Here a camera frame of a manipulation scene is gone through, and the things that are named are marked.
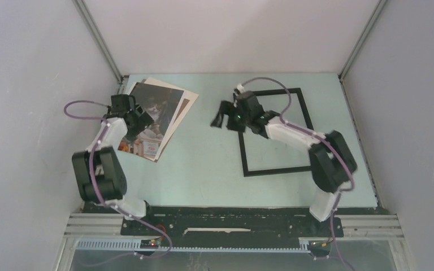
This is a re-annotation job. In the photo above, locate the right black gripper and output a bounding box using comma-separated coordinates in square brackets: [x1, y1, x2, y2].
[210, 100, 250, 134]

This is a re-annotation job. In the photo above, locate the cat photo print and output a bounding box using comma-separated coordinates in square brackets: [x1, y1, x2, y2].
[118, 82, 184, 161]

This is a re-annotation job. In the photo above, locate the black picture frame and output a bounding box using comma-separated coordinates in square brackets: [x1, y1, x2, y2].
[238, 88, 317, 177]

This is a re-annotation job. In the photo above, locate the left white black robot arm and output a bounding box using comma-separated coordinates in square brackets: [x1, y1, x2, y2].
[72, 94, 156, 235]

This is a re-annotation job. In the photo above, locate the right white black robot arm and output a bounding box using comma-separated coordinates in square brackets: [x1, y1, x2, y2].
[210, 91, 357, 236]

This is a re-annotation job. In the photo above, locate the white photo mat board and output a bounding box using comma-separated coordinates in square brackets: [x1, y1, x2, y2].
[126, 77, 199, 163]

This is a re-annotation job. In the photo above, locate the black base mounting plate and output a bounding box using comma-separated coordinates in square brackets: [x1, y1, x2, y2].
[82, 202, 390, 248]

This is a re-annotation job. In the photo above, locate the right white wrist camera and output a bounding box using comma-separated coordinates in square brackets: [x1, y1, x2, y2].
[233, 84, 245, 95]

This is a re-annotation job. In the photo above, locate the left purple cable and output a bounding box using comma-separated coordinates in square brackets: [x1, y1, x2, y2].
[63, 100, 173, 261]

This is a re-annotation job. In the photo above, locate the purple cable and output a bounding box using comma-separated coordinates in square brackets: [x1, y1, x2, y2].
[63, 100, 173, 261]
[241, 77, 357, 271]

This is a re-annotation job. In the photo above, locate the brown frame backing board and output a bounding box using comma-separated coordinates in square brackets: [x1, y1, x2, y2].
[140, 77, 193, 119]

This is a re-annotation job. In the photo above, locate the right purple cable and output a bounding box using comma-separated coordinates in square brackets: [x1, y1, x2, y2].
[241, 77, 357, 271]

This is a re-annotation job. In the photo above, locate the left aluminium corner post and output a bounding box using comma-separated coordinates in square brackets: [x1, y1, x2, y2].
[72, 0, 124, 84]

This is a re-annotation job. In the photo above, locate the aluminium corner post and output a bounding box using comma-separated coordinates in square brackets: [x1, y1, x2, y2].
[338, 0, 389, 83]
[72, 0, 124, 84]

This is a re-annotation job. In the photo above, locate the right aluminium corner post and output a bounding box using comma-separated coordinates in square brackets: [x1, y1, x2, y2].
[338, 0, 389, 83]

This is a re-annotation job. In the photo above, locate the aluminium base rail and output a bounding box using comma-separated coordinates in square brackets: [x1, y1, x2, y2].
[54, 212, 416, 271]

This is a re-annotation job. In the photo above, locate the white cable duct strip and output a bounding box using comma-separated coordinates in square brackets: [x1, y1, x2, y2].
[76, 238, 310, 253]

